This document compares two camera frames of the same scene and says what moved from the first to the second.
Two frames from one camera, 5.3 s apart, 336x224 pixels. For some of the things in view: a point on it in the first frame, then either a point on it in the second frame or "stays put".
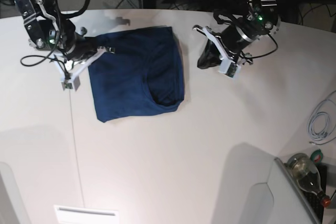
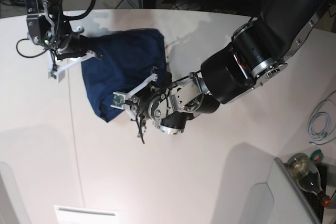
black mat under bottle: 317,208 stays put
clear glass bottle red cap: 307,176 stays put
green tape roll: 317,156 stays put
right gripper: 234,40 → 152,103
